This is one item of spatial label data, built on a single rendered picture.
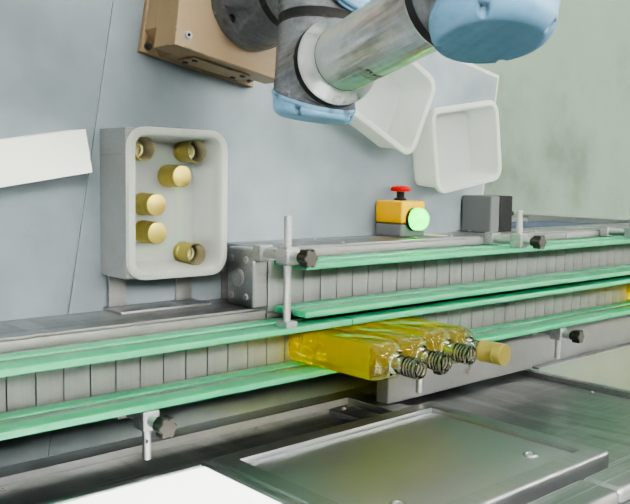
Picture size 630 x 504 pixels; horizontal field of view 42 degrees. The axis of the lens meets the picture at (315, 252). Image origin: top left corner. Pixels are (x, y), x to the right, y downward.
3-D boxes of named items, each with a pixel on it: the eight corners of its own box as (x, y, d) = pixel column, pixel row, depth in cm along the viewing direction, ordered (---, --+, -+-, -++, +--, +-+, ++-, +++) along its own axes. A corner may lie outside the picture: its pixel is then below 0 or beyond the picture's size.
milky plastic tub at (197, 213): (100, 275, 125) (129, 282, 118) (99, 127, 122) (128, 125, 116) (196, 268, 136) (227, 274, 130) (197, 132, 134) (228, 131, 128)
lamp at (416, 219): (405, 230, 159) (416, 231, 157) (405, 207, 159) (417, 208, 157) (420, 230, 162) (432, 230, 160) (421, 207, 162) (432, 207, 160)
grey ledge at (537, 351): (351, 394, 159) (394, 407, 150) (352, 349, 158) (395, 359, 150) (601, 337, 222) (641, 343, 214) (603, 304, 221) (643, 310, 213)
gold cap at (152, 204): (131, 192, 125) (146, 193, 122) (151, 191, 127) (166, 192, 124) (132, 215, 126) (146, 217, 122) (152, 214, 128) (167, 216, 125)
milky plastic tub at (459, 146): (398, 110, 168) (431, 108, 162) (465, 101, 183) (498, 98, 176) (405, 194, 172) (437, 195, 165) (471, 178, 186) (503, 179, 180)
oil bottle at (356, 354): (287, 359, 134) (382, 385, 119) (288, 325, 134) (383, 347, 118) (313, 354, 138) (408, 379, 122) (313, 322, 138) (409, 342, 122)
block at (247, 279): (223, 304, 133) (250, 309, 128) (224, 246, 132) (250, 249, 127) (241, 302, 135) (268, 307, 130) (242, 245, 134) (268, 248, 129)
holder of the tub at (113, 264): (100, 309, 125) (125, 316, 120) (99, 128, 123) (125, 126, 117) (194, 300, 137) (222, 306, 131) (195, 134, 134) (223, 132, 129)
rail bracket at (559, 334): (520, 353, 180) (575, 364, 170) (521, 322, 180) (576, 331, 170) (530, 351, 183) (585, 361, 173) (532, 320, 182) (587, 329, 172)
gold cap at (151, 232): (132, 220, 126) (147, 221, 122) (152, 219, 128) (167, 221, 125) (132, 243, 126) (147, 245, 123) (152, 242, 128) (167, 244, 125)
